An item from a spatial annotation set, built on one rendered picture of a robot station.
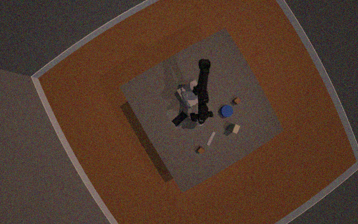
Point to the blue disc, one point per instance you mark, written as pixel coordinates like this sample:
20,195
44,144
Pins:
226,111

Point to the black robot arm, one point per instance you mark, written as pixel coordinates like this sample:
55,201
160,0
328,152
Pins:
201,89

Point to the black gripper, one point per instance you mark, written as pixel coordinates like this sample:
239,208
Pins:
193,115

